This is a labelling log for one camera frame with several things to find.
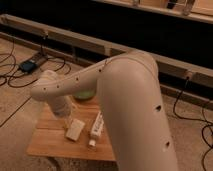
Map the black power adapter box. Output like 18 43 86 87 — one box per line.
19 60 37 73

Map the white sponge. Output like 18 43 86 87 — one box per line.
65 119 85 141

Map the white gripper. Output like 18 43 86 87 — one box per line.
49 96 72 118

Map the green ceramic bowl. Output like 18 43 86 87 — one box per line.
73 91 95 101

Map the white tube with cap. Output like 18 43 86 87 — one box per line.
89 113 104 147

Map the wooden table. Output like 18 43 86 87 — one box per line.
26 96 117 171

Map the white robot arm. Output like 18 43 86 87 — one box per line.
31 50 179 171

